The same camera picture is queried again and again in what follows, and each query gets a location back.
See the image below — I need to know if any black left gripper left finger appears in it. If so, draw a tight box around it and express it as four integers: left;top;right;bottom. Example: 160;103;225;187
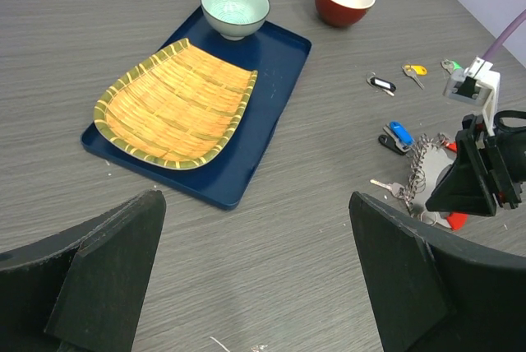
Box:
1;190;166;351

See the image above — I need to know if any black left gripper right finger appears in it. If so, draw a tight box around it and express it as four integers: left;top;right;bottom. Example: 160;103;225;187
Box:
349;192;525;351

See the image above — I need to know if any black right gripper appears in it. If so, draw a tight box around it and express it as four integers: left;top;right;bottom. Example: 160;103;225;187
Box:
426;110;525;216

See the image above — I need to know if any keyring bunch with tags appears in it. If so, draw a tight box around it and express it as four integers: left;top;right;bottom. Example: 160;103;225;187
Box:
370;121;468;231

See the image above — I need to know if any key with green tag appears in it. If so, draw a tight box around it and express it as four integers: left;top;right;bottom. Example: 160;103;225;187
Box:
441;58;463;75

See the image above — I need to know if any key with black tag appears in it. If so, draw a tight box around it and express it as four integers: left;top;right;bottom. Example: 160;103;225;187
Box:
366;72;397;97

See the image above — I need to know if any key with yellow tag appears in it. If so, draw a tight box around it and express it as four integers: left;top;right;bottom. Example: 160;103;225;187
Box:
402;64;425;90

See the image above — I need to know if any woven bamboo plate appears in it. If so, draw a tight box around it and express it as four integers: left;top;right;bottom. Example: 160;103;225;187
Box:
93;39;257;169

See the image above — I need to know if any light green bowl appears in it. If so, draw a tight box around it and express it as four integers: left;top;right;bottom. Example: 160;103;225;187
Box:
201;0;270;41

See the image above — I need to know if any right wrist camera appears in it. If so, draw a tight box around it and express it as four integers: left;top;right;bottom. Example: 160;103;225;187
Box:
443;57;501;137

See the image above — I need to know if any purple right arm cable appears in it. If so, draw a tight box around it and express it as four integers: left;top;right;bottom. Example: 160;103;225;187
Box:
482;9;526;61

